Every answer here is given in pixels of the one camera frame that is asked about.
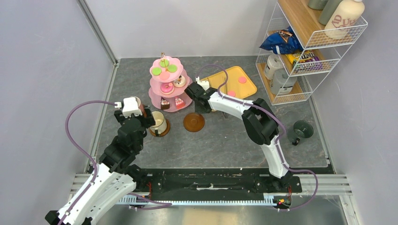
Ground brown saucer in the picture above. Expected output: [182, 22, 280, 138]
[149, 119, 171, 137]
[134, 97, 146, 117]
[183, 112, 205, 132]

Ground beige mug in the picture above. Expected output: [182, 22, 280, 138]
[152, 111, 166, 127]

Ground chocolate cake slice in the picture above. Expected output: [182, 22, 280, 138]
[160, 97, 170, 110]

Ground red strawberry cake slice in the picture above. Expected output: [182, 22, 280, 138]
[175, 97, 185, 110]

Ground white chocolate-drizzle donut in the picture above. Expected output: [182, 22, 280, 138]
[173, 75, 187, 88]

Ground metal serving tongs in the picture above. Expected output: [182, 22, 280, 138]
[222, 75, 228, 119]

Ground pink frosted donut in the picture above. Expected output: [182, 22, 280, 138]
[160, 82, 175, 95]

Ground pink macaron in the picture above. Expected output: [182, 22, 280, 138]
[159, 71, 170, 80]
[238, 76, 247, 84]
[227, 90, 236, 97]

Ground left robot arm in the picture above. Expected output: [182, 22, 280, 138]
[45, 105, 155, 225]

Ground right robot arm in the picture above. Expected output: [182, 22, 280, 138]
[184, 82, 292, 192]

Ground pink three-tier cake stand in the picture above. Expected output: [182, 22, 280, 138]
[148, 53, 192, 113]

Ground yellow serving tray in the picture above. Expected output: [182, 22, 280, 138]
[196, 66, 257, 118]

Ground white jar upper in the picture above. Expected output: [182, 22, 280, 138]
[264, 54, 284, 80]

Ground grey jar lower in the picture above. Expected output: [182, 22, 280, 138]
[270, 69, 297, 96]

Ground blue snack bag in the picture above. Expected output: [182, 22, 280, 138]
[260, 26, 304, 55]

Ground dark green cup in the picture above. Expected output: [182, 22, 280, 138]
[287, 120, 314, 146]

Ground yellow candy bag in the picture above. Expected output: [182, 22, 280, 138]
[285, 50, 321, 69]

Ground grey-green bottle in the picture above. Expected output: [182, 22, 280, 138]
[318, 0, 342, 25]

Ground cream labelled bottle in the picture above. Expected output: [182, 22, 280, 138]
[324, 0, 365, 39]

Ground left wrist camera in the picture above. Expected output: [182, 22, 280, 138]
[115, 97, 143, 118]

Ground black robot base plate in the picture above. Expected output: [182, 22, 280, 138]
[134, 168, 302, 201]

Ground white wire shelf rack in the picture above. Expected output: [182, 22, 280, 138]
[256, 0, 368, 105]

